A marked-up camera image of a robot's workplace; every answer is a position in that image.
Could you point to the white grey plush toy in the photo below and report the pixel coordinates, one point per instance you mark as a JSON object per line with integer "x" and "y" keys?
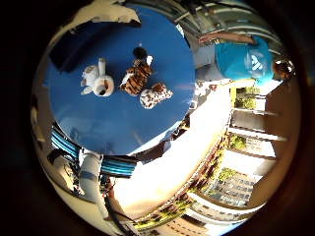
{"x": 98, "y": 82}

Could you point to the orange black striped tiger plush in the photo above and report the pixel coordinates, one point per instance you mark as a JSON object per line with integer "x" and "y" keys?
{"x": 138, "y": 78}

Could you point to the spotted white brown plush toy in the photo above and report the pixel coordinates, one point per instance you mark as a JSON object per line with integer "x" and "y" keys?
{"x": 153, "y": 95}

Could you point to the dark blue plastic container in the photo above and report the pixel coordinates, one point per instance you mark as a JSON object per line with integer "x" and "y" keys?
{"x": 75, "y": 46}

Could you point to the black round disc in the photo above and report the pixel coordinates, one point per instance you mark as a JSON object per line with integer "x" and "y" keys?
{"x": 140, "y": 52}

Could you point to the person in blue shirt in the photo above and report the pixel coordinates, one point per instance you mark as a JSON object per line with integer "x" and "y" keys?
{"x": 246, "y": 60}

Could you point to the blue ribbed striped panel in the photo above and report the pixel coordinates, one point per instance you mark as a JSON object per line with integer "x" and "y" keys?
{"x": 114, "y": 165}

